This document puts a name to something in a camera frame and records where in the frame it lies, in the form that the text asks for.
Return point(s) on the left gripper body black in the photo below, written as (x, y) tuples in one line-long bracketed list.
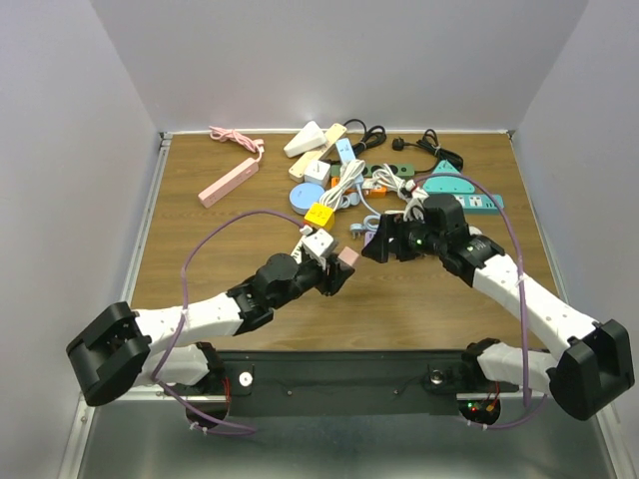
[(308, 275)]

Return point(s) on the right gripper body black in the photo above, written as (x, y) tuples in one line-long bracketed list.
[(416, 239)]

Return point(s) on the small pink plug adapter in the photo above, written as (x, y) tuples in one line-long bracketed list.
[(348, 256)]

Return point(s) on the yellow cube socket adapter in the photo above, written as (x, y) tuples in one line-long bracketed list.
[(320, 216)]

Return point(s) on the white usb power strip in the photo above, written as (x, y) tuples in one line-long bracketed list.
[(299, 253)]

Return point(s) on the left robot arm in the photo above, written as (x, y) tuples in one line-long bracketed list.
[(122, 347)]

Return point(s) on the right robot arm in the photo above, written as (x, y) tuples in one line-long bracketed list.
[(586, 363)]

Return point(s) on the purple pink power strip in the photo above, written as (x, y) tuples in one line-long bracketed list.
[(368, 236)]

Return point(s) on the teal long power strip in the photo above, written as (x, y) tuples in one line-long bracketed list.
[(475, 204)]

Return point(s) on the teal triangular power strip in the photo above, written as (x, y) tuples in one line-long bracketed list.
[(446, 179)]

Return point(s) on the orange power strip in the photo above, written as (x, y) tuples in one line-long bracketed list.
[(368, 187)]

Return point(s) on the round light blue socket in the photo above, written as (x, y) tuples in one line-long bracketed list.
[(303, 196)]

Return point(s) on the white cube socket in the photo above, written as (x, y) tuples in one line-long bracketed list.
[(317, 172)]

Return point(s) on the light blue power strip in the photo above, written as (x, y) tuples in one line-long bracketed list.
[(345, 151)]

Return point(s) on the beige wooden power strip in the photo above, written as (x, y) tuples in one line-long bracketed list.
[(332, 134)]

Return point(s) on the white triangular power strip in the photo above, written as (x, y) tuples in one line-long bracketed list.
[(309, 137)]

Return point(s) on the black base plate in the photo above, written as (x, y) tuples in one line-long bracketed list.
[(332, 383)]

